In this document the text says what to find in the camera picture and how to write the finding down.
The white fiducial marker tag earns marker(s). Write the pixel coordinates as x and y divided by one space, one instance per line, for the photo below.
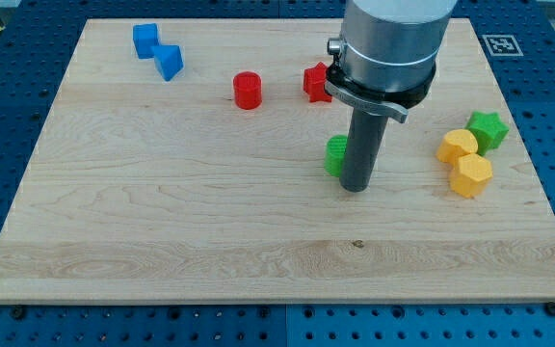
500 45

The yellow hexagon block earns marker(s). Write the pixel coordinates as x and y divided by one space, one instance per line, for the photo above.
470 175

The green star block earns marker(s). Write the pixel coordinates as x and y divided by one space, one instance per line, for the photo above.
488 129

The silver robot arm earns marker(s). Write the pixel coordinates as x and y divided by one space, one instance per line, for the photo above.
384 59

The blue triangular block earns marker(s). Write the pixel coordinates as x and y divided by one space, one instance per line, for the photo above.
168 60

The green cylinder block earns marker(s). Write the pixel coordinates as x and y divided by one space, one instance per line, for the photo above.
334 154

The red cylinder block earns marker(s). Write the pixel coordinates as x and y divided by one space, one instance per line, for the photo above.
247 86

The wooden board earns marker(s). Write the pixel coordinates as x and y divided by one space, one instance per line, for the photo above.
146 192

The grey cylindrical pointer tool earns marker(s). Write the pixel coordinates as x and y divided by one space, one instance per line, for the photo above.
362 148

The red star block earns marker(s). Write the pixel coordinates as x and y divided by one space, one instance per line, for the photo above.
314 83

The blue cube block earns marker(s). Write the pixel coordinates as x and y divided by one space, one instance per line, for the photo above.
145 37

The yellow heart block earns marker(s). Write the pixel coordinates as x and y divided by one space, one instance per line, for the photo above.
455 144

